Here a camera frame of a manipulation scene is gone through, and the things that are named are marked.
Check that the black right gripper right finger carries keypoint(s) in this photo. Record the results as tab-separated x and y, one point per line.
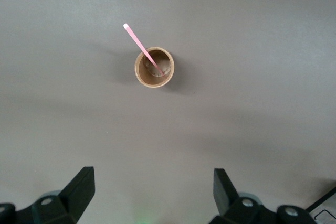
225	195

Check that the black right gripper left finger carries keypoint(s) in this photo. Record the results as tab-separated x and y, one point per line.
76	192

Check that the pink chopstick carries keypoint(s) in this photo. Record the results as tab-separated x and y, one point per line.
139	43

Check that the black cup rack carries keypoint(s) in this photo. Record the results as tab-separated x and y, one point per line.
328	208

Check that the tan cylindrical cup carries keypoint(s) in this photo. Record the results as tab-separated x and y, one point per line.
141	77

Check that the brown table cover sheet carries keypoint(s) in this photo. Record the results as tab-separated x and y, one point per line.
236	51

